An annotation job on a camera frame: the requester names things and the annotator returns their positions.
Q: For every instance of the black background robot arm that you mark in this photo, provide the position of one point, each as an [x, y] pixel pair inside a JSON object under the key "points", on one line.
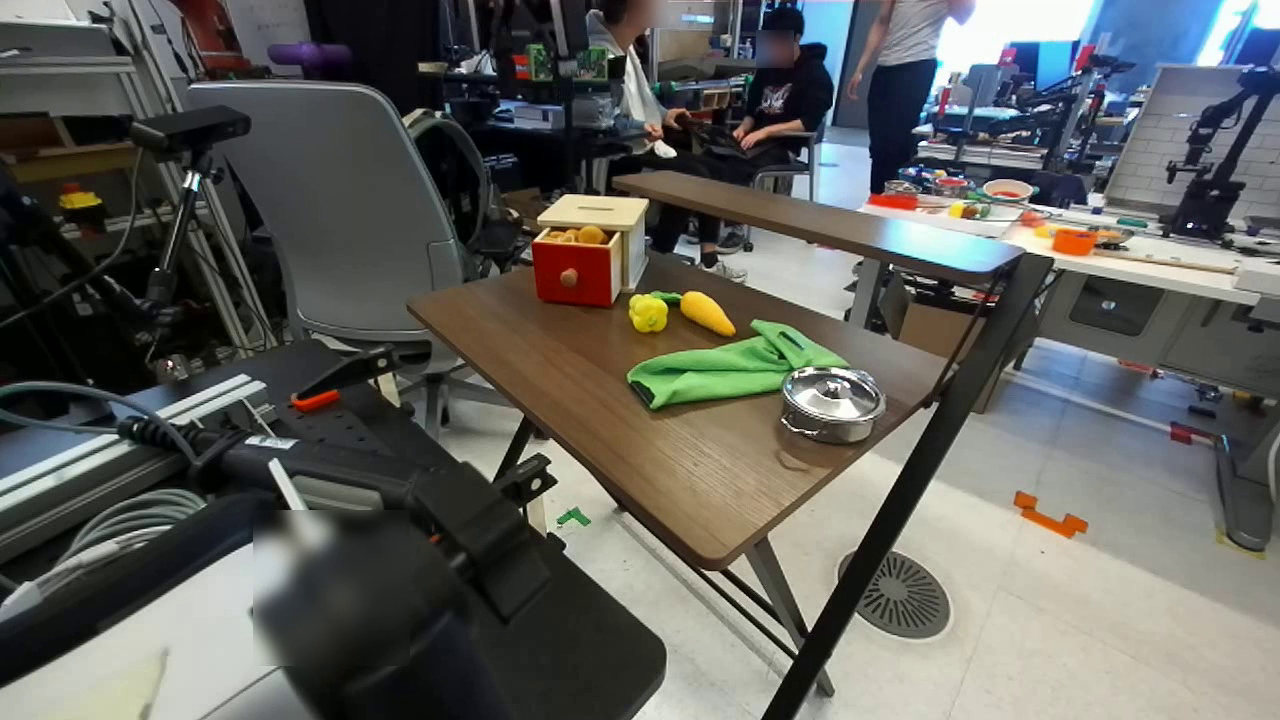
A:
{"points": [[1204, 145]]}

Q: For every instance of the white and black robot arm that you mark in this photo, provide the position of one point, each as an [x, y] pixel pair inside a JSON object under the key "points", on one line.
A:
{"points": [[132, 624]]}

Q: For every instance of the red-fronted wooden drawer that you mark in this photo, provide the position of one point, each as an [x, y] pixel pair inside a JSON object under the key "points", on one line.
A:
{"points": [[567, 282]]}

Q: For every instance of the small yellow-orange doll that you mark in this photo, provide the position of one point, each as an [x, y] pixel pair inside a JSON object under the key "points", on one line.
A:
{"points": [[576, 238]]}

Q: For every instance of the light wooden drawer box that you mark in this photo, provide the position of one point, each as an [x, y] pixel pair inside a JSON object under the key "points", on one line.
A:
{"points": [[592, 208]]}

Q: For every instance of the green cloth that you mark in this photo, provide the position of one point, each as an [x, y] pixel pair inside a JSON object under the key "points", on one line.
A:
{"points": [[721, 369]]}

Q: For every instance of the green floor tape marker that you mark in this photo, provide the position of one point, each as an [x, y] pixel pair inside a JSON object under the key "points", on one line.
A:
{"points": [[573, 517]]}

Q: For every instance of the brown raised table shelf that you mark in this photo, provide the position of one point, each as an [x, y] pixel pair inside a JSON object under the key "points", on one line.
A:
{"points": [[801, 223]]}

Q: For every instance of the seated person in white shirt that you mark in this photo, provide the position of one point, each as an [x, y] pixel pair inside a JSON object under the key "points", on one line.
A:
{"points": [[626, 66]]}

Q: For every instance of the black mounting plate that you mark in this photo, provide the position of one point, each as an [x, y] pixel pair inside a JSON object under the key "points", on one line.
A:
{"points": [[586, 654]]}

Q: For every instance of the brown folding table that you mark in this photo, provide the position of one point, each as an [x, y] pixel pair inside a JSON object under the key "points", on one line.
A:
{"points": [[922, 464]]}

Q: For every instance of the red flat tray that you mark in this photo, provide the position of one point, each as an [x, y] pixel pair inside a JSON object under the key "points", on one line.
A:
{"points": [[892, 201]]}

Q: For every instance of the person in black hoodie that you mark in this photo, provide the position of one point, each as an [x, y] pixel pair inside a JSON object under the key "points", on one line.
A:
{"points": [[785, 93]]}

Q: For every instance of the small orange clamp tab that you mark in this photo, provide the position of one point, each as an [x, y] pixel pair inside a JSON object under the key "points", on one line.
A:
{"points": [[312, 400]]}

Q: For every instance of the grey plastic chair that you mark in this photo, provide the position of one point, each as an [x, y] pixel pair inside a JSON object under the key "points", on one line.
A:
{"points": [[333, 201]]}

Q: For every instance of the round metal floor drain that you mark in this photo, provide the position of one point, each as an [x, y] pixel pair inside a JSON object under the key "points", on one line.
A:
{"points": [[903, 597]]}

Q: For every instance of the standing person in black trousers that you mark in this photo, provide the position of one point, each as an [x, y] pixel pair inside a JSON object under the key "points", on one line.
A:
{"points": [[904, 66]]}

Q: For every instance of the orange floor tape marker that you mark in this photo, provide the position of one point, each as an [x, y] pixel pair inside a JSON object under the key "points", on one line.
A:
{"points": [[1051, 515]]}

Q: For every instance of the orange bowl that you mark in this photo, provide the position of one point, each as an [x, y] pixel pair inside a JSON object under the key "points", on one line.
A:
{"points": [[1075, 241]]}

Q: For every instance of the white background work table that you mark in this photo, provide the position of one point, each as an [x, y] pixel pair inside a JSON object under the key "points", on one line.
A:
{"points": [[1133, 267]]}

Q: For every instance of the black camera on tripod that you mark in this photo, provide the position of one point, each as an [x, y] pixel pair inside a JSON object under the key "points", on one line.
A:
{"points": [[190, 124]]}

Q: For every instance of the silver aluminium rail platform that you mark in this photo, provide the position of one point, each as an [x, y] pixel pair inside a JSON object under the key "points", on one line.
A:
{"points": [[83, 463]]}

